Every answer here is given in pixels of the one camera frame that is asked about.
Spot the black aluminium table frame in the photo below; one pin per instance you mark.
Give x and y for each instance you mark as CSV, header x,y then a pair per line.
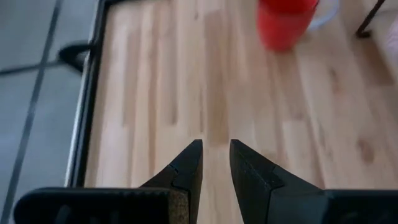
x,y
88,102

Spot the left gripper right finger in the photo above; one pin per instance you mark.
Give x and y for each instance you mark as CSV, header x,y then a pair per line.
x,y
258,193

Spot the black frame hook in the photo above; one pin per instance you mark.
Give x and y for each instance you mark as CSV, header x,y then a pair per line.
x,y
73,54

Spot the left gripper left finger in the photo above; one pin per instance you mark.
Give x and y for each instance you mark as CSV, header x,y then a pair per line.
x,y
186,193

